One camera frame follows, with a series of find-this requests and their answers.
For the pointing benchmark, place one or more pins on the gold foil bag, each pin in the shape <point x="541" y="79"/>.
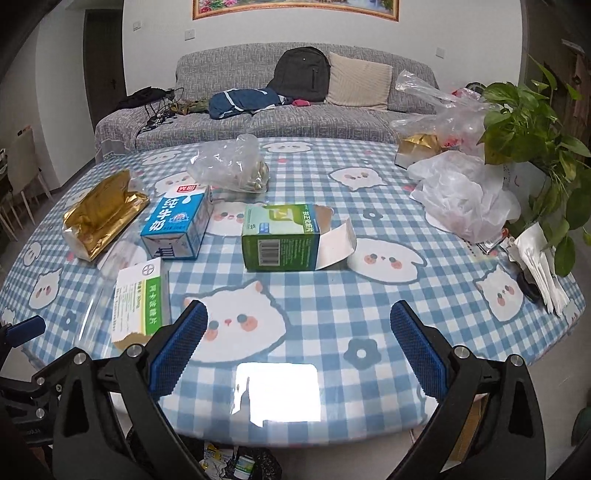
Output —
<point x="101" y="212"/>

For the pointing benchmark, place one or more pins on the gold box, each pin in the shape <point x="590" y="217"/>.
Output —
<point x="418" y="147"/>

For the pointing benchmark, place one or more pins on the white green medicine box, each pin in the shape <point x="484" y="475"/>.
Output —
<point x="141" y="300"/>

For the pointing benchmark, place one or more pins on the black round object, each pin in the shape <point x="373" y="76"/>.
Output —
<point x="473" y="86"/>

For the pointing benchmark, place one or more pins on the large clear plastic bag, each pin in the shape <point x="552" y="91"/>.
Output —
<point x="443" y="115"/>

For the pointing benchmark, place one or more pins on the beige dining chair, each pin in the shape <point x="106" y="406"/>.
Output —
<point x="27" y="157"/>

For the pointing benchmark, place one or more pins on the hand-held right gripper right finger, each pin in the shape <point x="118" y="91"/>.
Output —
<point x="418" y="355"/>

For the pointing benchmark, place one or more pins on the grey sofa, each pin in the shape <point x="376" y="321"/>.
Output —
<point x="231" y="69"/>

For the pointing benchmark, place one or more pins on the black backpack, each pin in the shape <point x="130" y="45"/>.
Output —
<point x="300" y="74"/>

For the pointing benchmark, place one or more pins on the framed landscape painting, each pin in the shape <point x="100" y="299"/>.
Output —
<point x="295" y="7"/>

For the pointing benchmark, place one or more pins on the blue jacket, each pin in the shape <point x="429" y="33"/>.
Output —
<point x="240" y="104"/>

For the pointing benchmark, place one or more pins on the green pothos plant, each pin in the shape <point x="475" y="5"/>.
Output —
<point x="521" y="120"/>

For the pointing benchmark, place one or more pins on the yellow snack packet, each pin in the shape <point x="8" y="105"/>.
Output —
<point x="214" y="454"/>

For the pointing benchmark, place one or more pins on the green cardboard box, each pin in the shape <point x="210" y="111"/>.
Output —
<point x="277" y="240"/>

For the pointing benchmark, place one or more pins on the blue white milk carton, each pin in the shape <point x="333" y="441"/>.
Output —
<point x="175" y="221"/>

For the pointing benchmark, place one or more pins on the dark wooden cabinet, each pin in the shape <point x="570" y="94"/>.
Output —
<point x="577" y="83"/>

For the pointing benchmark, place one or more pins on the trash bin with black bag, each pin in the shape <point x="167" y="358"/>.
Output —
<point x="268" y="466"/>

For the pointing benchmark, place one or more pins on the pink item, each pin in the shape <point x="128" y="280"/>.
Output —
<point x="301" y="102"/>

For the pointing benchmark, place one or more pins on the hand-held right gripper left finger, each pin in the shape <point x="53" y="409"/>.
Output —
<point x="178" y="355"/>

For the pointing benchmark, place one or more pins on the silver foil packet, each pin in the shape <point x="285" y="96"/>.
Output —
<point x="494" y="244"/>

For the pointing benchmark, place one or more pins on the camouflage cloth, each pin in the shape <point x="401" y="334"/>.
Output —
<point x="194" y="106"/>

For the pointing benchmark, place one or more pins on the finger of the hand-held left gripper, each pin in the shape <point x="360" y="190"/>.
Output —
<point x="25" y="330"/>
<point x="39" y="390"/>

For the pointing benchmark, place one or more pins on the black clothing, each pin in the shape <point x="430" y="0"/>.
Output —
<point x="141" y="97"/>

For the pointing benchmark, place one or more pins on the beige pillow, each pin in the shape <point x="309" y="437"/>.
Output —
<point x="358" y="81"/>

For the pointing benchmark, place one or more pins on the clear bag with gold wrappers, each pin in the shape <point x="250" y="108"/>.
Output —
<point x="226" y="161"/>

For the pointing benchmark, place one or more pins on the dark door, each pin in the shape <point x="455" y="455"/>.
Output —
<point x="104" y="69"/>

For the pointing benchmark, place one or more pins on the white plastic bag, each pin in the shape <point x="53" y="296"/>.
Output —
<point x="461" y="194"/>

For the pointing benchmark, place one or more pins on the stack of white napkins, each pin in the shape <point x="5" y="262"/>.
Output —
<point x="540" y="263"/>

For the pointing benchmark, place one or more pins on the white plant pot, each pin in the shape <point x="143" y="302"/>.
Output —
<point x="524" y="180"/>

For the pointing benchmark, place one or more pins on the white green pill bottle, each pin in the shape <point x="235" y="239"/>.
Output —
<point x="244" y="468"/>

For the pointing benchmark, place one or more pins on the blue checked bear tablecloth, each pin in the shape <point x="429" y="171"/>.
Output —
<point x="323" y="295"/>

